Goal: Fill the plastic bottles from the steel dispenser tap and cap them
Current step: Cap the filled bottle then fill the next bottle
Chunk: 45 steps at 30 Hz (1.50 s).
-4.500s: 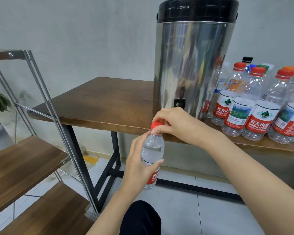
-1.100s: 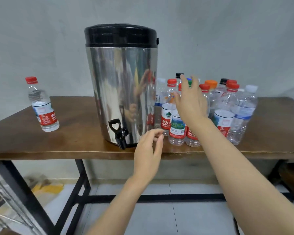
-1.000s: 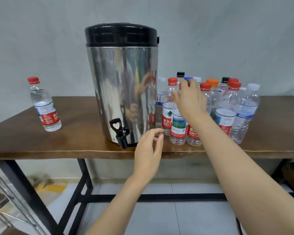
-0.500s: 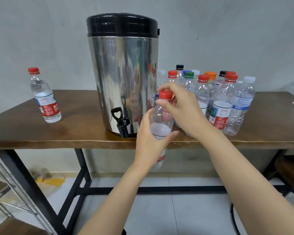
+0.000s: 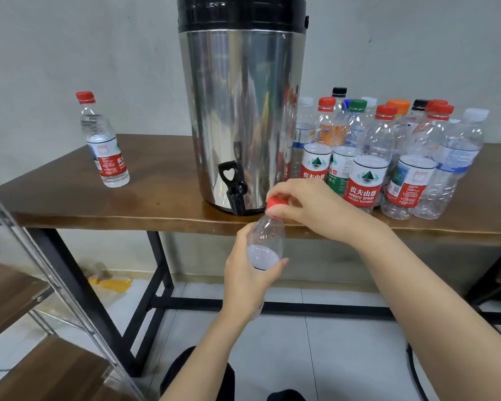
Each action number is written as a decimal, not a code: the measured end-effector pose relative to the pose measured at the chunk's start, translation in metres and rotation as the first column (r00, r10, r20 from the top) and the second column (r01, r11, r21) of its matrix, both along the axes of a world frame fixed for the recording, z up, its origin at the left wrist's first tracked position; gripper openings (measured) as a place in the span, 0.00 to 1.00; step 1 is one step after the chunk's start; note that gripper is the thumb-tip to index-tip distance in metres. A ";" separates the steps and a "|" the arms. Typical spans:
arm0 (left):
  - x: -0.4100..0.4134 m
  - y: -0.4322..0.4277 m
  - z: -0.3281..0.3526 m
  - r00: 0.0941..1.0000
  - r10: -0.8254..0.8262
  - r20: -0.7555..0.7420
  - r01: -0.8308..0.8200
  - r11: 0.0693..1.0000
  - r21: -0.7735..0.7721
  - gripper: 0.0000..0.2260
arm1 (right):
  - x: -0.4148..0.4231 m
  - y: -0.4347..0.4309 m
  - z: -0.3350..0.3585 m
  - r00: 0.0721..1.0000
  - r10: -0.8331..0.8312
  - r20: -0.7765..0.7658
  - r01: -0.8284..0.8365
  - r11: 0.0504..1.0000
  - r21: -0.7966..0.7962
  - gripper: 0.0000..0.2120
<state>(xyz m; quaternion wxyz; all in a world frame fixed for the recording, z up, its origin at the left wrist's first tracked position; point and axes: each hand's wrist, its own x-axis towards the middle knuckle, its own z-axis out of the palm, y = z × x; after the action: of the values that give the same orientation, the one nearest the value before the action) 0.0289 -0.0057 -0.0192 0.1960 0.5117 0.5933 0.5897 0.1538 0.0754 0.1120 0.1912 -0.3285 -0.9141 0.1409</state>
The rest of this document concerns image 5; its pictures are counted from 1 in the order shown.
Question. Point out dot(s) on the cluster of plastic bottles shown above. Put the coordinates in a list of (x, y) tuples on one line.
[(401, 163)]

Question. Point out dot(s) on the black metal table frame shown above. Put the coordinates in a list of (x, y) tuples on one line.
[(334, 309)]

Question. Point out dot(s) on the person's black shoe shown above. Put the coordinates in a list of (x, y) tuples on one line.
[(285, 396)]

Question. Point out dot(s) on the person's black trouser leg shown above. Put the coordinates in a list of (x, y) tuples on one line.
[(184, 371)]

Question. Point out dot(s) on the person's right forearm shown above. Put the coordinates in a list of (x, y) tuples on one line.
[(442, 313)]

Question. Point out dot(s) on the stainless steel water dispenser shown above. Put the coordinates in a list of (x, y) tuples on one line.
[(238, 104)]

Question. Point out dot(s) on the wooden stool with black frame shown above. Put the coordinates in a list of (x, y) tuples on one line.
[(493, 284)]

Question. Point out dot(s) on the yellow debris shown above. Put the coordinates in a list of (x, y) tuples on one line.
[(113, 284)]

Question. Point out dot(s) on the green red label plastic bottle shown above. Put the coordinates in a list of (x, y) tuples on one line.
[(267, 242)]

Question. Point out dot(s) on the person's right hand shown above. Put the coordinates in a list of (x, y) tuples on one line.
[(326, 209)]

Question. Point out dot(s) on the person's left hand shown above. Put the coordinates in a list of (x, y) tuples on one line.
[(250, 292)]

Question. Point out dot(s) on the red label plastic water bottle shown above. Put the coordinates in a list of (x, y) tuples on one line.
[(104, 146)]

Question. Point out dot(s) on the person's left forearm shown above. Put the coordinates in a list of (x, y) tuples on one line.
[(213, 363)]

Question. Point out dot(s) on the wooden metal shelf rack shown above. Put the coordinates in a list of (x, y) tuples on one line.
[(8, 296)]

